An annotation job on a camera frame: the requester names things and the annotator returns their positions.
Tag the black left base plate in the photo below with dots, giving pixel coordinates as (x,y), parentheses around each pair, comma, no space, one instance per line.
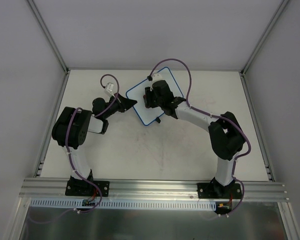
(80,188)

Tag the blue framed whiteboard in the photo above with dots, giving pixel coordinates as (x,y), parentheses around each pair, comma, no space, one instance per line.
(149,115)

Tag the left aluminium frame post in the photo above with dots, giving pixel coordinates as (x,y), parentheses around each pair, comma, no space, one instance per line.
(47,35)

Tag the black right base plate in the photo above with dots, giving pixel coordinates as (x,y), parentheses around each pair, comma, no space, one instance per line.
(213,190)

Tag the aluminium mounting rail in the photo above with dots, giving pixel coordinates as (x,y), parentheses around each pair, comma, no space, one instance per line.
(167,190)

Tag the right aluminium frame post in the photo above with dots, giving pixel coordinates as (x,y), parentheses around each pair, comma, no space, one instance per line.
(264,36)

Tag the aluminium frame post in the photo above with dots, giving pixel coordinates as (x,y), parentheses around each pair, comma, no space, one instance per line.
(264,36)
(47,35)

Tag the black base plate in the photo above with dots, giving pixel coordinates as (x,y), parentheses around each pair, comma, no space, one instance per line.
(80,188)
(213,190)

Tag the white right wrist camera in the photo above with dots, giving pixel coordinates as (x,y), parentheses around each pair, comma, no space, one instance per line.
(155,76)

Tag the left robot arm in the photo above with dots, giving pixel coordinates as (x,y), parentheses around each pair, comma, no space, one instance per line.
(72,126)

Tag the slotted white cable duct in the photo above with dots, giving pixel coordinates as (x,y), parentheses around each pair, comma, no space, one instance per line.
(192,205)

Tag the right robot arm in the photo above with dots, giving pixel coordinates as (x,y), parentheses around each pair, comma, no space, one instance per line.
(225,134)

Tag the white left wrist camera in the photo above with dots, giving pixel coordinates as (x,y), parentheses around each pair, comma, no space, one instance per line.
(108,89)

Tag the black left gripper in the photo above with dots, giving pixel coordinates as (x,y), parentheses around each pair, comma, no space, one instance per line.
(121,104)

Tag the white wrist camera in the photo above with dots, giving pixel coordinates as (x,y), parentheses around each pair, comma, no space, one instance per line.
(108,89)
(155,76)

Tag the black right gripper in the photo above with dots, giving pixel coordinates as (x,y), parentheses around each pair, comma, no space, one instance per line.
(148,97)

